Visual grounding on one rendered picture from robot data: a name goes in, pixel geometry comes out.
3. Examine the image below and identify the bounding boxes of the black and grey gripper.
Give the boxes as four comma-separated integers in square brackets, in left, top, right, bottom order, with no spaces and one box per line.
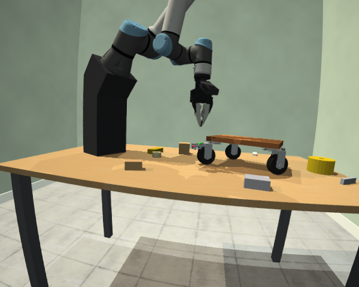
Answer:
[190,74,213,127]

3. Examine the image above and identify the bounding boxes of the yellow roll with center hole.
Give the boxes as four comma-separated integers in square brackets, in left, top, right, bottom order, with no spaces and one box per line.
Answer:
[306,156,336,175]

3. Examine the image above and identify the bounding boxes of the brown wooden dolly with casters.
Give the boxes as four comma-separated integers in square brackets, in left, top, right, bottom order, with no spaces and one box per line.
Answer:
[191,135,288,175]

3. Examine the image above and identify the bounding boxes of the yellow rectangular block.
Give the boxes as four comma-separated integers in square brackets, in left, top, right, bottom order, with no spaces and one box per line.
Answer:
[147,147,163,154]

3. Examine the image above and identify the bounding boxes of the cream tape roll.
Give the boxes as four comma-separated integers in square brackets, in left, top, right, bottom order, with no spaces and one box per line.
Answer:
[152,151,162,157]

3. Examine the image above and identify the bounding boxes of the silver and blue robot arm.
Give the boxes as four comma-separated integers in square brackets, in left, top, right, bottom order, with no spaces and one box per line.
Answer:
[101,0,212,76]

